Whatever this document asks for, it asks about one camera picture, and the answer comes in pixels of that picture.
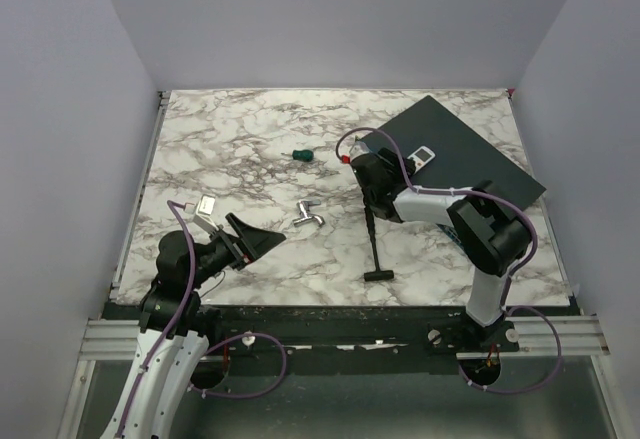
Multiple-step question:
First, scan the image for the green stubby screwdriver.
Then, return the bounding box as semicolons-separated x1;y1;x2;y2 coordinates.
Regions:
283;149;314;163

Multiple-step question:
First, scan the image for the white remote control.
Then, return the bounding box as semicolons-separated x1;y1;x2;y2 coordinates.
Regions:
408;146;436;171

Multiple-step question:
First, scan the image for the dark network switch box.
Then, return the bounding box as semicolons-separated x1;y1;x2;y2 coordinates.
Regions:
355;96;546;223

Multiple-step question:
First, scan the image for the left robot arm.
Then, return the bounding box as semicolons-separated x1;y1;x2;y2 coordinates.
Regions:
102;213;286;438

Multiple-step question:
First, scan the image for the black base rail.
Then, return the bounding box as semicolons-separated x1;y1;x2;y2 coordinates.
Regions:
193;306;519;386

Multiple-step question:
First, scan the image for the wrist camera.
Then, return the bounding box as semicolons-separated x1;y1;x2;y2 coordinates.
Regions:
341;140;371;164
185;195;219;235

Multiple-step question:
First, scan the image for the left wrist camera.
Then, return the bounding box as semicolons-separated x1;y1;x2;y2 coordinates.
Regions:
185;195;219;235

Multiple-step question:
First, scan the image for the black hammer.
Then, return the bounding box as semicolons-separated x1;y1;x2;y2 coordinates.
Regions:
363;201;395;282

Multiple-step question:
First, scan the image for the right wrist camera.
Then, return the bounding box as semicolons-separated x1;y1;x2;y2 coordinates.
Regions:
341;140;371;164

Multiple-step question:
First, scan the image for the aluminium frame rail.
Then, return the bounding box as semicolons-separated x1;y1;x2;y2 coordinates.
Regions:
79;316;610;361

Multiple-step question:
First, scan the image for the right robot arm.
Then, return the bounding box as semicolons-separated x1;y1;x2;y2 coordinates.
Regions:
345;141;538;351

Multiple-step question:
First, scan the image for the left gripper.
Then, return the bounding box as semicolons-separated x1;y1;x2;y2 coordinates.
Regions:
188;212;285;289

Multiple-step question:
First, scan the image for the chrome faucet tap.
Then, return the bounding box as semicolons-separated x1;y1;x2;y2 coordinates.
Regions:
292;199;325;227

